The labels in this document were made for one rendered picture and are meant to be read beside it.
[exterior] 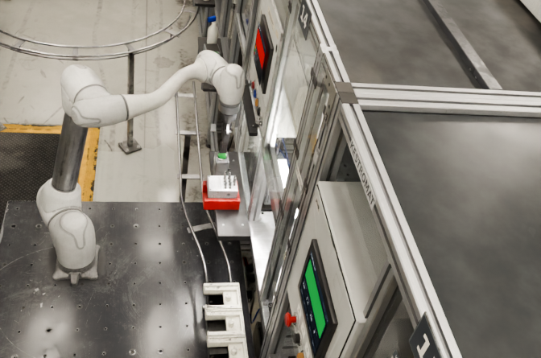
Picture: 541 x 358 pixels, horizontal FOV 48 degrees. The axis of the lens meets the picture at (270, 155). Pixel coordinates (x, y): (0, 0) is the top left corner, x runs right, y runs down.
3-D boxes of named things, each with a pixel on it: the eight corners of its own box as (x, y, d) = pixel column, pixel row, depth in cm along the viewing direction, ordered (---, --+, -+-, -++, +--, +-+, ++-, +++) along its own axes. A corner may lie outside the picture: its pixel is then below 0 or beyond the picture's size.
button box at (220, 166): (212, 169, 284) (214, 150, 277) (229, 169, 286) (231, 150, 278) (213, 180, 278) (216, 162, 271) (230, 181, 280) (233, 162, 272)
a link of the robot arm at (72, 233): (64, 275, 248) (59, 240, 234) (49, 244, 259) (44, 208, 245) (101, 261, 256) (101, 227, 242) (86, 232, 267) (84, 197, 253)
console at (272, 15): (242, 75, 265) (258, -24, 235) (306, 78, 271) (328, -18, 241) (254, 137, 234) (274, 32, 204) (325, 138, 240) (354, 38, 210)
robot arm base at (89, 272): (51, 289, 249) (49, 280, 246) (56, 246, 266) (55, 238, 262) (97, 287, 253) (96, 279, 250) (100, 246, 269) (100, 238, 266)
